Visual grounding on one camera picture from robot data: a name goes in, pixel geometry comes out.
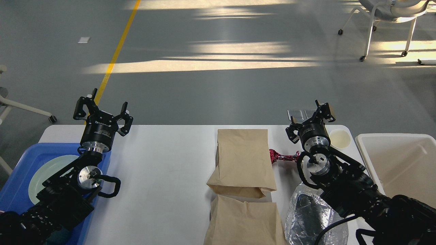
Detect white plastic bin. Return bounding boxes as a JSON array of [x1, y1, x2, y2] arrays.
[[356, 133, 436, 207]]

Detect pale green plate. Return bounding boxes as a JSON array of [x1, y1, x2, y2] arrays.
[[28, 155, 78, 205]]

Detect red candy wrapper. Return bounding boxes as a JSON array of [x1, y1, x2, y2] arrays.
[[269, 149, 301, 164]]

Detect lower brown paper bag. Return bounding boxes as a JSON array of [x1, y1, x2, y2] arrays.
[[203, 195, 288, 245]]

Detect dark green mug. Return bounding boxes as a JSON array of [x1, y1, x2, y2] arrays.
[[44, 228, 73, 245]]

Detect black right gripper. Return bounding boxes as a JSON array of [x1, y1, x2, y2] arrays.
[[285, 100, 336, 152]]

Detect brown paper bag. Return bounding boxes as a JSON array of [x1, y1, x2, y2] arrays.
[[207, 129, 277, 199], [203, 195, 288, 245]]

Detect white chair on casters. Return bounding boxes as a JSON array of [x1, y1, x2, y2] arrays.
[[338, 0, 430, 62]]

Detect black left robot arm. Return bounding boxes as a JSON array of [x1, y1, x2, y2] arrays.
[[1, 88, 134, 245]]

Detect upper brown paper bag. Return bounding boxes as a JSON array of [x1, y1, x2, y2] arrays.
[[207, 129, 277, 199]]

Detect white chair at left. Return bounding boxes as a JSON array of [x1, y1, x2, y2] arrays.
[[0, 65, 58, 176]]

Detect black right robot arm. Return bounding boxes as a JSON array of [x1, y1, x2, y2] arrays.
[[285, 100, 436, 245]]

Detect blue plastic tray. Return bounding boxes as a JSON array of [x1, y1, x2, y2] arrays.
[[0, 143, 111, 245]]

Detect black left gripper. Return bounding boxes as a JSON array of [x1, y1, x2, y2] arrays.
[[73, 88, 133, 152]]

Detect metal floor socket plates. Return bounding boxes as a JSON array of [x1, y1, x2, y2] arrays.
[[287, 110, 316, 121]]

